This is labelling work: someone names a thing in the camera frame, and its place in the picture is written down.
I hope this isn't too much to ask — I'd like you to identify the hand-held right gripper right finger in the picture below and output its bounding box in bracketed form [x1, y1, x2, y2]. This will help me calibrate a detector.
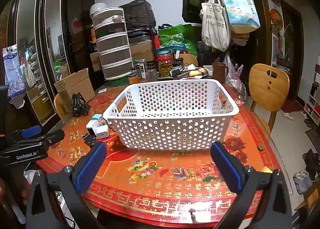
[210, 141, 294, 229]

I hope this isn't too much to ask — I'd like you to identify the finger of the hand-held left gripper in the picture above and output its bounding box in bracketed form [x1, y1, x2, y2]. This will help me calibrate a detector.
[6, 125, 42, 142]
[7, 129, 65, 150]

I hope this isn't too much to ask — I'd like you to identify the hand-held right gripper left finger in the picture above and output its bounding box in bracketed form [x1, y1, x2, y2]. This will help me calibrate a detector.
[25, 141, 108, 229]

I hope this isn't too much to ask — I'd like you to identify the yellow toy car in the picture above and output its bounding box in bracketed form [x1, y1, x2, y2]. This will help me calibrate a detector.
[82, 133, 97, 147]

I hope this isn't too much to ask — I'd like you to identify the white wall charger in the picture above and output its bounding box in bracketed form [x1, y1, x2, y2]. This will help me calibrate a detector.
[96, 125, 109, 139]

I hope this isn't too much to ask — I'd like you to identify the white cube adapter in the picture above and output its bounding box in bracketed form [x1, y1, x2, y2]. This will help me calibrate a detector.
[86, 120, 100, 136]

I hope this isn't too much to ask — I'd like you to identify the teal multi-port charger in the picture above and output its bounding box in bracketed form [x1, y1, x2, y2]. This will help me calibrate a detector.
[90, 113, 103, 125]

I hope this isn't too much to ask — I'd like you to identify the white perforated plastic basket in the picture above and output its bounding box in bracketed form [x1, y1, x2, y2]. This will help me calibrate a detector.
[102, 79, 240, 151]

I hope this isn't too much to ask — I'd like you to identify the wooden chair beside cardboard box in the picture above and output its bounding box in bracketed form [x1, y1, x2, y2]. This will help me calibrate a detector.
[54, 93, 68, 119]

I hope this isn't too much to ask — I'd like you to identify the black folding phone stand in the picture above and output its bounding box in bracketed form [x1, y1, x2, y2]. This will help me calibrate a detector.
[71, 92, 90, 117]

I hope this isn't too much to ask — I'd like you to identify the open cardboard box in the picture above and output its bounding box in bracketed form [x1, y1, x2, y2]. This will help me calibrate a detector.
[54, 68, 96, 113]

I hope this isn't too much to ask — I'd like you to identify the red printed tablecloth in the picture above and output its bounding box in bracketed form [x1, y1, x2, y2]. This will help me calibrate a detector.
[37, 79, 282, 222]

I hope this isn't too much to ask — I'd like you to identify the pair of white shoes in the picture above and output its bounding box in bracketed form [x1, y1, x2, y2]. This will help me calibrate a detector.
[293, 170, 313, 194]

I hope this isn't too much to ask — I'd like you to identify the green plastic basket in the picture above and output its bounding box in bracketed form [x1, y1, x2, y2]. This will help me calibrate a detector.
[107, 77, 130, 87]

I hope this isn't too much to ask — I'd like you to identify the pair of dark shoes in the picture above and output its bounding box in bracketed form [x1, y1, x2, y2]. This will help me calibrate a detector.
[302, 149, 320, 169]

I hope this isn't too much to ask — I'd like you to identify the dark mirrored wardrobe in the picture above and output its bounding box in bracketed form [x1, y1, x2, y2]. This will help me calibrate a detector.
[5, 0, 97, 127]

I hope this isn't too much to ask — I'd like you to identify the clear plastic bag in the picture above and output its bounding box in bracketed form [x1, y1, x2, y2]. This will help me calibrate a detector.
[224, 52, 247, 87]

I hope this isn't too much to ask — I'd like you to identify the brown ceramic mug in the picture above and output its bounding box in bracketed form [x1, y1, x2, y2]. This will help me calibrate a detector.
[212, 62, 229, 77]

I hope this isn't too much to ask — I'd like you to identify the white cubby shelf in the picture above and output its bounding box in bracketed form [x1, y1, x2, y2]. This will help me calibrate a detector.
[304, 64, 320, 126]

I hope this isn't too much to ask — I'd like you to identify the stacked plastic drawer unit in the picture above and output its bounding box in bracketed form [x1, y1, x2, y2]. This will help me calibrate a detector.
[91, 7, 134, 81]

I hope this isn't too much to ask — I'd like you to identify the clear glass jar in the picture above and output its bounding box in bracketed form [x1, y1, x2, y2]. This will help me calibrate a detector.
[146, 63, 157, 80]

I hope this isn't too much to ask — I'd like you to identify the wooden chair behind table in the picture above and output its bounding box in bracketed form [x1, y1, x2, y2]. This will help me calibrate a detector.
[179, 54, 199, 67]

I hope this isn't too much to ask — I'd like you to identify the glass jar with red lid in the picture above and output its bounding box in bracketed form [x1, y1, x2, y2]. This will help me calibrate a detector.
[157, 52, 174, 77]

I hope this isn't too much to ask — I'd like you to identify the brown cardboard carton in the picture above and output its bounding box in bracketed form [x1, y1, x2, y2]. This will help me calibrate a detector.
[130, 40, 155, 62]

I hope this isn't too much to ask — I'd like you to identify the potted plant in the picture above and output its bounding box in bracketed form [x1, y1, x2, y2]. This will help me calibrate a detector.
[276, 24, 293, 69]

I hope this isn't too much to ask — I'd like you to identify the green shopping bag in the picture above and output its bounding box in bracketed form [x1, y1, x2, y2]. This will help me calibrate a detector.
[158, 24, 199, 58]

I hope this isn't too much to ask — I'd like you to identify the beige canvas tote bag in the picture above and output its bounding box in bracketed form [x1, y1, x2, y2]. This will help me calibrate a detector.
[199, 0, 232, 52]

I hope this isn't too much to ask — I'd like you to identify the black plastic bag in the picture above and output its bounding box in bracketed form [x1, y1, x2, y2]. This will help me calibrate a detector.
[119, 0, 157, 32]

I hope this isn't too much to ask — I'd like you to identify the blue printed tote bag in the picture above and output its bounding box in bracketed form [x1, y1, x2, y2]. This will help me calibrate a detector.
[221, 0, 261, 34]

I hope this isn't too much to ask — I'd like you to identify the wooden chair with handle slot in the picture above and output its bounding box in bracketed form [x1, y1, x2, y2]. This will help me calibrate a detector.
[249, 63, 290, 140]

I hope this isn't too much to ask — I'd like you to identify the round red wall ornament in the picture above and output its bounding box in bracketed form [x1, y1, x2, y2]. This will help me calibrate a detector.
[269, 8, 283, 28]

